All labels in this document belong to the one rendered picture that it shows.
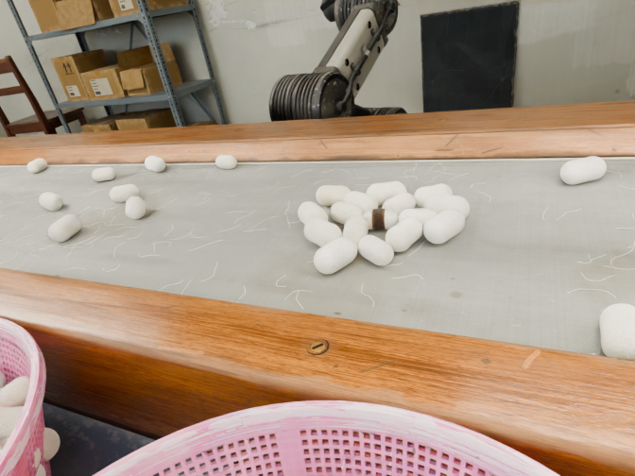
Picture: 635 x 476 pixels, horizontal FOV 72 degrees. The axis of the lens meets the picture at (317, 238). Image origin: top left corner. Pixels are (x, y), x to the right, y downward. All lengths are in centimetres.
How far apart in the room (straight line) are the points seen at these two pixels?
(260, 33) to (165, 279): 255
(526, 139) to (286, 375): 38
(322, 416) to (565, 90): 235
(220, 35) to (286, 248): 272
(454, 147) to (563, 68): 196
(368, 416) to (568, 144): 39
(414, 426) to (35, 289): 30
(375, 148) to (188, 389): 37
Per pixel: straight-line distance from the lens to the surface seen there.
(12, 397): 35
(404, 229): 34
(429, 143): 53
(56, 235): 53
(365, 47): 97
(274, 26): 282
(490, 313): 29
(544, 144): 52
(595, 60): 246
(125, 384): 32
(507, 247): 35
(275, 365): 23
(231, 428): 21
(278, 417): 21
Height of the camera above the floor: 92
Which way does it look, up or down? 29 degrees down
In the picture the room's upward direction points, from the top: 11 degrees counter-clockwise
